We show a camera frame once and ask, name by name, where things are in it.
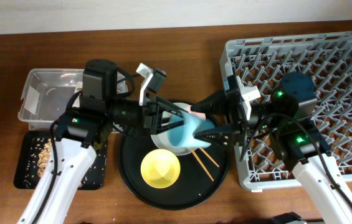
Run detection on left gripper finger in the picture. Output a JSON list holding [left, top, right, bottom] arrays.
[[157, 116, 184, 131], [156, 96, 186, 117]]

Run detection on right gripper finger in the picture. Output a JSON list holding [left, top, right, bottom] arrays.
[[193, 125, 235, 152], [191, 90, 229, 116]]

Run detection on light blue plastic cup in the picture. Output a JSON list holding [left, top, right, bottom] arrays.
[[167, 112, 216, 148]]

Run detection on pink plastic cup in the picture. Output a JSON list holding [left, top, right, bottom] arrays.
[[186, 106, 206, 119]]

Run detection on wooden chopstick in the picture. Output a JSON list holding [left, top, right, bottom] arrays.
[[199, 147, 220, 168], [189, 149, 214, 182]]

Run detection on yellow bowl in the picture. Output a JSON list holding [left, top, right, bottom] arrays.
[[140, 149, 181, 189]]

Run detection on white paper napkin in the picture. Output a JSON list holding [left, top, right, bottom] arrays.
[[75, 82, 83, 93]]

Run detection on food scraps and rice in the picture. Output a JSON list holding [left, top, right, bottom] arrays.
[[22, 136, 102, 189]]

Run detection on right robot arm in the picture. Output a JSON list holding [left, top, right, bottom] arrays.
[[191, 72, 352, 223]]

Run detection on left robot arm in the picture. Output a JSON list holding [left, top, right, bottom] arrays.
[[18, 59, 184, 223]]

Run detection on clear plastic waste bin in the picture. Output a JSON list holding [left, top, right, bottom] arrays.
[[17, 68, 129, 131]]

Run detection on grey plastic dishwasher rack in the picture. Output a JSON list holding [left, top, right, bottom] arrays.
[[219, 31, 352, 182]]

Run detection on grey round plate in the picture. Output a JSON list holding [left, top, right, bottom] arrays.
[[151, 101, 197, 156]]

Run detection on black rectangular tray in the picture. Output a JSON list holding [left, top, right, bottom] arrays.
[[13, 130, 109, 191]]

